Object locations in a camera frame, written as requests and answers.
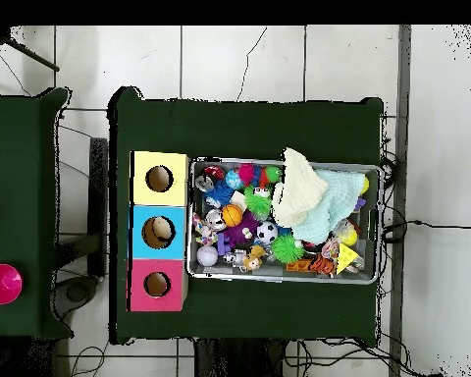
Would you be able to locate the black upright panel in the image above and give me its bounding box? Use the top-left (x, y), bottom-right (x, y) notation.
top-left (87, 136), bottom-right (109, 278)

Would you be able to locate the wooden box with three holes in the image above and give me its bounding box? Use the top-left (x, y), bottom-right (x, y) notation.
top-left (127, 150), bottom-right (190, 313)

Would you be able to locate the yellow cheese wedge toy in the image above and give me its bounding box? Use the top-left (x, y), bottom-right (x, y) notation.
top-left (335, 242), bottom-right (360, 276)

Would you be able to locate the grey round base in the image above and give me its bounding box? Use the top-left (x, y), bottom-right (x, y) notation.
top-left (54, 274), bottom-right (99, 319)

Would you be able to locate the orange basketball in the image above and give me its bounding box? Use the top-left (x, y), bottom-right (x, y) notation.
top-left (221, 202), bottom-right (244, 228)

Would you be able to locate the blue spiky ball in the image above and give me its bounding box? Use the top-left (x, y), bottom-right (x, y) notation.
top-left (203, 179), bottom-right (236, 207)

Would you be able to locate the light blue waffle cloth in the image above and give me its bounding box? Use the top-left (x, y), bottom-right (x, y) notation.
top-left (291, 168), bottom-right (367, 245)

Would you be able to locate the brown plush animal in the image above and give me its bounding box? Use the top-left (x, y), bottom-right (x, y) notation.
top-left (240, 244), bottom-right (268, 273)

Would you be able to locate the multicolour spiky caterpillar toy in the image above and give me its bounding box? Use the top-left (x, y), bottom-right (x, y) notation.
top-left (236, 162), bottom-right (283, 189)

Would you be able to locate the black tripod leg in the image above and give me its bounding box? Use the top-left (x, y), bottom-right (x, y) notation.
top-left (0, 27), bottom-right (60, 73)

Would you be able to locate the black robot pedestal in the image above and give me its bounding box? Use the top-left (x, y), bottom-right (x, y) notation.
top-left (193, 338), bottom-right (288, 377)

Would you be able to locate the small soccer ball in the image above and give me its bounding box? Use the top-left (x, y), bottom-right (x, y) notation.
top-left (255, 221), bottom-right (279, 244)

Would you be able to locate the pink bowl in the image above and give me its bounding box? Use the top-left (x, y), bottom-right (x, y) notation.
top-left (0, 263), bottom-right (24, 305)

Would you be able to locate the dark green side tablecloth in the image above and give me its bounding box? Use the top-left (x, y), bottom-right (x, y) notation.
top-left (0, 87), bottom-right (75, 341)

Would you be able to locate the white baseball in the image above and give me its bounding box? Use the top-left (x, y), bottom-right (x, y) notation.
top-left (195, 244), bottom-right (220, 267)

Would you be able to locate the silver mesh bin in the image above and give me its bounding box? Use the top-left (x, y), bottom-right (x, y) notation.
top-left (186, 155), bottom-right (385, 285)

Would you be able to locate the cream waffle cloth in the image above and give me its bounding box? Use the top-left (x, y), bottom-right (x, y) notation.
top-left (271, 146), bottom-right (330, 230)

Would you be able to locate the silver robot toy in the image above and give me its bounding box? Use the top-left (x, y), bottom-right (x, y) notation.
top-left (223, 248), bottom-right (249, 267)

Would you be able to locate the green spiky monster with eyes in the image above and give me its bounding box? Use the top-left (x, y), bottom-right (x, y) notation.
top-left (242, 184), bottom-right (274, 221)

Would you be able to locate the black floor cable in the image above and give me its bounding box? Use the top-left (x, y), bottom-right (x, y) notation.
top-left (382, 219), bottom-right (471, 244)

